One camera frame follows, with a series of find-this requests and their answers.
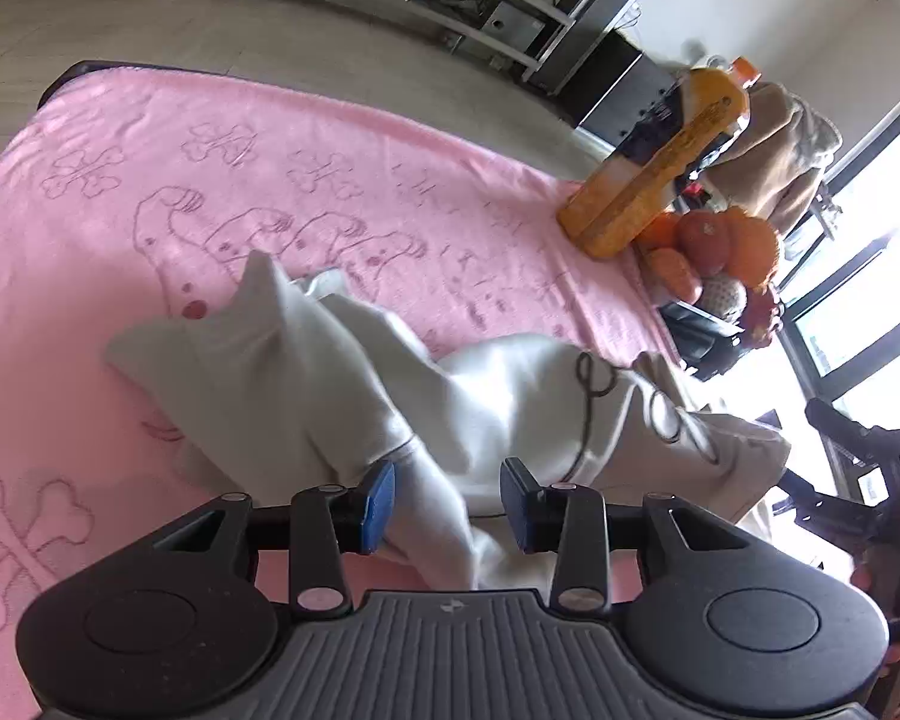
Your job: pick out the grey subwoofer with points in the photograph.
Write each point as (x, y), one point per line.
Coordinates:
(514, 26)

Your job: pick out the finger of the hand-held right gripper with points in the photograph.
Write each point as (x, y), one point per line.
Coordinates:
(832, 506)
(840, 427)

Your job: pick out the white TV shelf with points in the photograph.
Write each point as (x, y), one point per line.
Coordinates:
(450, 19)

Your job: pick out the window with dark frame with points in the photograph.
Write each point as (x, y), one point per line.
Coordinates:
(817, 345)

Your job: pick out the pile of fruit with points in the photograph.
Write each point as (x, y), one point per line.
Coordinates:
(750, 247)

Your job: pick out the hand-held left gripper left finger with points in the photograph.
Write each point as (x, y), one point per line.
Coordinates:
(379, 504)

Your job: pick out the beige cloth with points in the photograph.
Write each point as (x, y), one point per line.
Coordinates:
(780, 157)

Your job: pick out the orange juice bottle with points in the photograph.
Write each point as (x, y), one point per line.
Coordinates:
(645, 187)

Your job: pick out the person's right hand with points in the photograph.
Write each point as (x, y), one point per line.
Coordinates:
(862, 579)

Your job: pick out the black drawer cabinet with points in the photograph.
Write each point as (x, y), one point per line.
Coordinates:
(622, 86)

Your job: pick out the tall dark speaker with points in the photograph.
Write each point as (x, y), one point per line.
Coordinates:
(592, 7)

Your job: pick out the pink printed blanket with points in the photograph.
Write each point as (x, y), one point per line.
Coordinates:
(345, 165)

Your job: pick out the light grey garment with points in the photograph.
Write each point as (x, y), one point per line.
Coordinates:
(270, 390)

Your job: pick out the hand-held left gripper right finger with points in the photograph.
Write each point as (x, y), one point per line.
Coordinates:
(516, 504)

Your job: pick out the black fruit basket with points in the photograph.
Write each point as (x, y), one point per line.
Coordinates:
(701, 349)

